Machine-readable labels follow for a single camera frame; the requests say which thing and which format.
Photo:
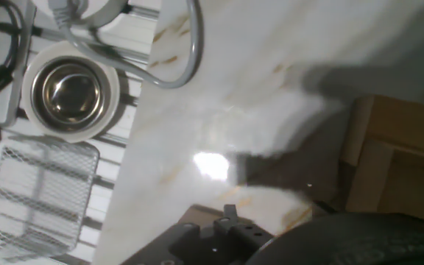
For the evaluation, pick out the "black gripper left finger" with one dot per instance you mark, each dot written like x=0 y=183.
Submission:
x=204 y=246

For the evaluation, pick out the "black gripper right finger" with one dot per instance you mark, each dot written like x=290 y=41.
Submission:
x=324 y=207

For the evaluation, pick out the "large wooden cube block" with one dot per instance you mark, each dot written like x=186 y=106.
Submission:
x=407 y=121
x=197 y=215
x=410 y=184

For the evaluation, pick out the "marble pattern table mat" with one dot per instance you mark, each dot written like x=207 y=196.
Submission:
x=234 y=92

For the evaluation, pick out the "clear gridded plastic box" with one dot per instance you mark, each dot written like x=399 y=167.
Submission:
x=39 y=198

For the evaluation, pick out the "metal bowl with white rim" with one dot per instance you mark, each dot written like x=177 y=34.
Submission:
x=70 y=92

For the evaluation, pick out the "round white power socket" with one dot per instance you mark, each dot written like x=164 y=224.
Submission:
x=98 y=11

